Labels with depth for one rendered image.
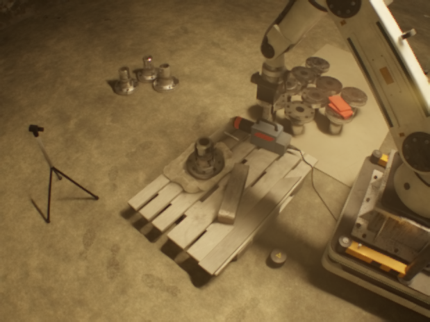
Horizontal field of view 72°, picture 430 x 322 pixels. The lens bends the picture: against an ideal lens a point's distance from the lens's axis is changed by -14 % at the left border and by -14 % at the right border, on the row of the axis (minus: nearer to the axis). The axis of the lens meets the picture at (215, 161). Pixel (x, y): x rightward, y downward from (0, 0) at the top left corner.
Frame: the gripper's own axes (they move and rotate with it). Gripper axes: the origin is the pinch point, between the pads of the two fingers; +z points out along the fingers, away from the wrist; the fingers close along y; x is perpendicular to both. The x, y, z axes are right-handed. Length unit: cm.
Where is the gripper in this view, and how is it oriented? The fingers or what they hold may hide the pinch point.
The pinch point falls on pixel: (268, 111)
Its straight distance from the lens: 248.4
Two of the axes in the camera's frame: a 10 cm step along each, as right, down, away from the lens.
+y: 5.1, -6.3, 5.8
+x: -8.6, -3.8, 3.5
